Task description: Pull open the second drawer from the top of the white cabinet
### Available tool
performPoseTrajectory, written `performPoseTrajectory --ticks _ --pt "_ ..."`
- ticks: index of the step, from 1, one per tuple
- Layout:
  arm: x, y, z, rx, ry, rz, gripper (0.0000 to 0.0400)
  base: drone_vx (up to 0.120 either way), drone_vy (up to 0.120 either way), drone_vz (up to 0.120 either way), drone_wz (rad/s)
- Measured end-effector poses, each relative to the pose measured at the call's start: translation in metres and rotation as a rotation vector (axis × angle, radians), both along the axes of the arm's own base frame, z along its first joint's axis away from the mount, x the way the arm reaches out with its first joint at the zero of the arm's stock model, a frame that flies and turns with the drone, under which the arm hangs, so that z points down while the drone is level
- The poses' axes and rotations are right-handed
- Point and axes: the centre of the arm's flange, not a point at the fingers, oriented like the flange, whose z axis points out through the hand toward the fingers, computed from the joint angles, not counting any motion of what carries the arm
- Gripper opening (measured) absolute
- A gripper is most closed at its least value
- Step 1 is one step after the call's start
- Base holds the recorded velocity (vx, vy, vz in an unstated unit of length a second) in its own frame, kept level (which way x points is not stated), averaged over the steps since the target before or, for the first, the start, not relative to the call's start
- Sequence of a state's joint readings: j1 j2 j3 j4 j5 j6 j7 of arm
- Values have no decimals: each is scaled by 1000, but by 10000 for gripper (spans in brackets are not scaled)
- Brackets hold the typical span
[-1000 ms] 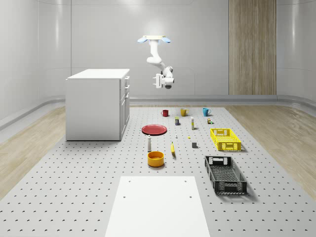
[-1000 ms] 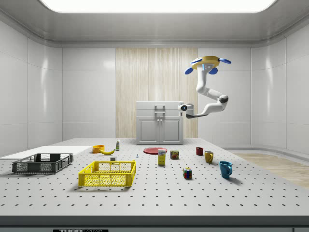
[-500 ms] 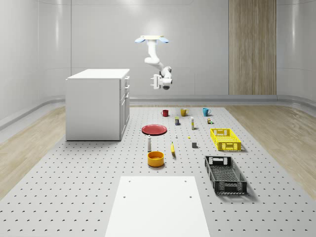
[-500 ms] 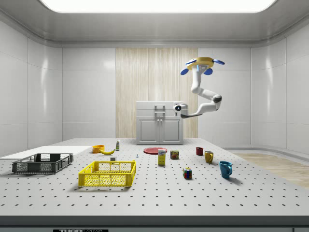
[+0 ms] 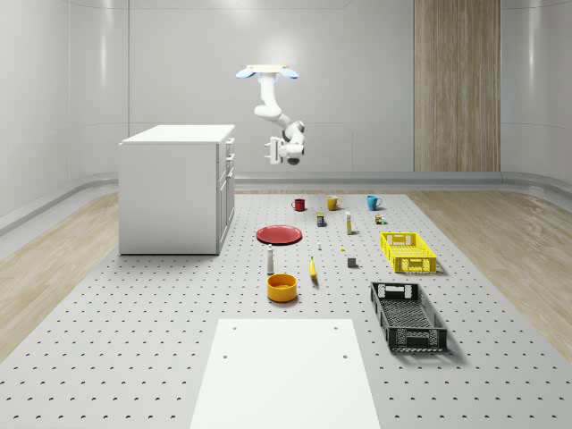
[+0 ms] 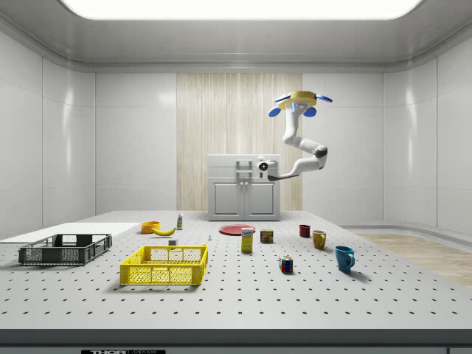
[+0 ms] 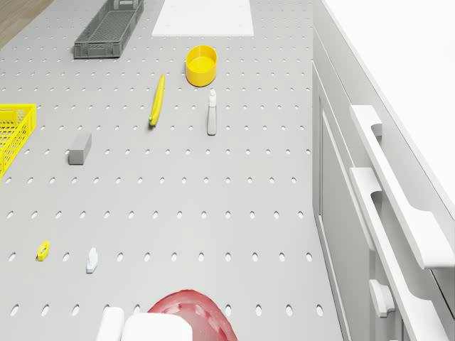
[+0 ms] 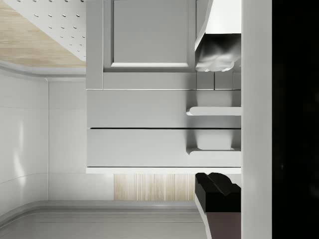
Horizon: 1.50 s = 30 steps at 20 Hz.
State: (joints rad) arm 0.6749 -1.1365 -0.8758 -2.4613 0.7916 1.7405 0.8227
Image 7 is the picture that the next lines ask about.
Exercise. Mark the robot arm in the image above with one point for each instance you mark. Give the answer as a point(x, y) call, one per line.
point(156, 330)

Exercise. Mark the small white bottle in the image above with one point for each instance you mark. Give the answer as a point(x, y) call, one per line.
point(212, 120)

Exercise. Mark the banana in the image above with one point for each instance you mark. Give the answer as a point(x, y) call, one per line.
point(157, 103)

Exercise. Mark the yellow bowl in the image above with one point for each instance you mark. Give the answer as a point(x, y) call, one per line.
point(200, 76)

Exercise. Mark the white cabinet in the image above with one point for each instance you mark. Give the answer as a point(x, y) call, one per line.
point(341, 213)

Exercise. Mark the red plate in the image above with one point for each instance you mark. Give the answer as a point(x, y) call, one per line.
point(206, 312)

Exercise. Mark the grey cube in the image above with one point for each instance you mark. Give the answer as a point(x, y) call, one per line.
point(80, 151)

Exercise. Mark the white board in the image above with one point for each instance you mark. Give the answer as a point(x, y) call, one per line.
point(202, 17)

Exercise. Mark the small pale bolt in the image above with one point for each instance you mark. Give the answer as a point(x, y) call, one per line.
point(91, 264)

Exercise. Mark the dark grey basket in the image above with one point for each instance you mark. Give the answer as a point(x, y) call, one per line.
point(95, 50)

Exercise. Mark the yellow basket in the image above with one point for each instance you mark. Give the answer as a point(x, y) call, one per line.
point(17, 106)

